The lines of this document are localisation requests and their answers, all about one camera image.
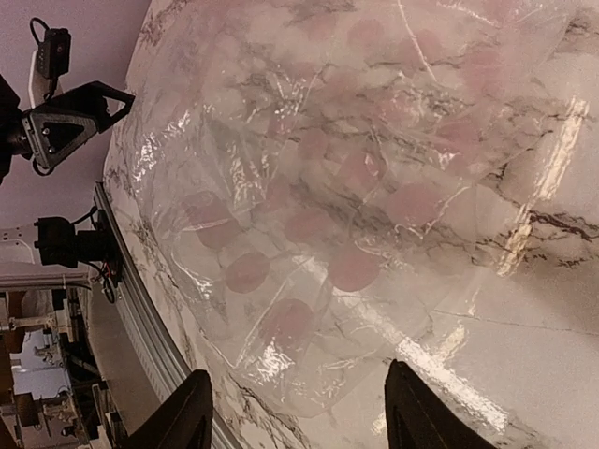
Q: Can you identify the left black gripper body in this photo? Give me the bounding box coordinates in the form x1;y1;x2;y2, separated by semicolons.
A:
0;77;33;183

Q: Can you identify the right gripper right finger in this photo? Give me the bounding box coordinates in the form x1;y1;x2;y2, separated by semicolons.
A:
385;360;493;449

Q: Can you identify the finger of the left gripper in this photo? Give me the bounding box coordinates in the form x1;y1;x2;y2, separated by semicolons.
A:
55;81;135;129
22;108;97;167

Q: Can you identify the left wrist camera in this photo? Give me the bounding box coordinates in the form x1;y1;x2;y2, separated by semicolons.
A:
28;17;71;108

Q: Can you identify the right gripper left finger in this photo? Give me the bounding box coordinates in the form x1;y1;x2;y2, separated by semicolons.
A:
124;369;213;449

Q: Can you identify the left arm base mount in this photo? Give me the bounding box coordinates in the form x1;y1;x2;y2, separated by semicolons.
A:
34;206;124;304

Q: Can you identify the clear zip top bag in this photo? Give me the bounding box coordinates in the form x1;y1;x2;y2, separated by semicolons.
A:
126;1;577;417

